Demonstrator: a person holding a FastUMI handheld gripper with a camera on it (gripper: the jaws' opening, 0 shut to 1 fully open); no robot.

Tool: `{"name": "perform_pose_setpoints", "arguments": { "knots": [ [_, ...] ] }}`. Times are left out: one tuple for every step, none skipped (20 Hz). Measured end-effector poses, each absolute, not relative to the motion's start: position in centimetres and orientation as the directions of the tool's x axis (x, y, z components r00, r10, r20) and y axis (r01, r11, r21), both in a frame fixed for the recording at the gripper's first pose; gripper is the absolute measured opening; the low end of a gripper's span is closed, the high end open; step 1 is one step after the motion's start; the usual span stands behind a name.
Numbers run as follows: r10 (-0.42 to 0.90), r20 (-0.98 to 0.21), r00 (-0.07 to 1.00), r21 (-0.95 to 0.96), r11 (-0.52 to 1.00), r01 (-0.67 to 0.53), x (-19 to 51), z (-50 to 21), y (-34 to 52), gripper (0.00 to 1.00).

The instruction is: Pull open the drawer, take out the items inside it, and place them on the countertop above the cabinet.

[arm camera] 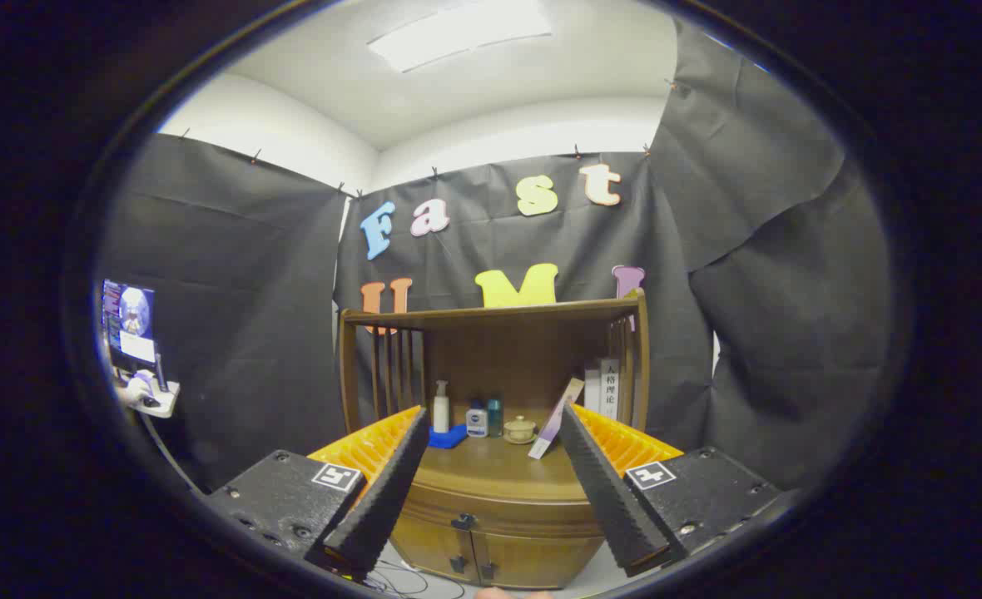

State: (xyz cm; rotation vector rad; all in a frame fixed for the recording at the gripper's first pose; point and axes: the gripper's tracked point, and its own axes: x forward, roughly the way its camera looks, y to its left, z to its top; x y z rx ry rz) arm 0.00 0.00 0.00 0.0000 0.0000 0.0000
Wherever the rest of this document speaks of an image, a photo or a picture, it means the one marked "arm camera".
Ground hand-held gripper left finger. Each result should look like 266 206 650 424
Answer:
204 405 431 577

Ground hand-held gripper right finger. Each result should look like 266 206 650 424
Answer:
559 403 783 577

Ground wooden drawer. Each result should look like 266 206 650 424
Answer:
404 481 607 540

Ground wooden countertop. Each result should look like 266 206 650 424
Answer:
408 424 607 505

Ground wooden cabinet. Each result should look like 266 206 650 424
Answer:
339 289 652 590

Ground pink leaning book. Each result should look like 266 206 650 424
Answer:
528 378 585 460

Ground white book black characters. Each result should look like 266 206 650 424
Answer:
599 358 623 421

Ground white desk device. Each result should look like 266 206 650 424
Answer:
121 370 181 418

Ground black backdrop cloth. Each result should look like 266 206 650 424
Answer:
96 17 891 493

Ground computer monitor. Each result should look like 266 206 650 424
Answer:
100 279 159 372

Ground black floor cables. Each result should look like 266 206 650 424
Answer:
366 560 467 598

